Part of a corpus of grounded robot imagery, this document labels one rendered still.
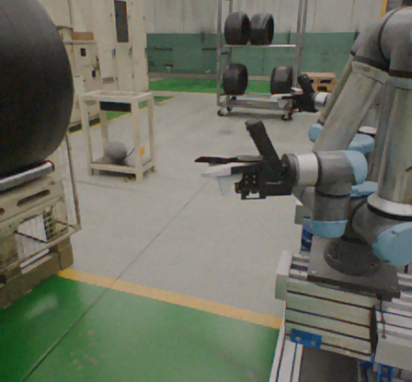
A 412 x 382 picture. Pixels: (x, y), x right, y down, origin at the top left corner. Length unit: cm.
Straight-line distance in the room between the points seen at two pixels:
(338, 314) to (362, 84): 63
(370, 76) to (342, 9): 1101
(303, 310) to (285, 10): 1121
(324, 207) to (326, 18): 1118
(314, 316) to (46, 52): 104
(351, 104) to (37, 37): 81
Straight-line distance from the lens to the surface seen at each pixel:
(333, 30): 1193
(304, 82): 174
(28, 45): 110
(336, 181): 82
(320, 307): 117
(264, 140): 76
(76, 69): 588
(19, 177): 126
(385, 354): 109
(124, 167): 370
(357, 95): 93
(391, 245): 90
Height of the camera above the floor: 131
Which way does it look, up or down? 20 degrees down
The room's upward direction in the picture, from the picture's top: straight up
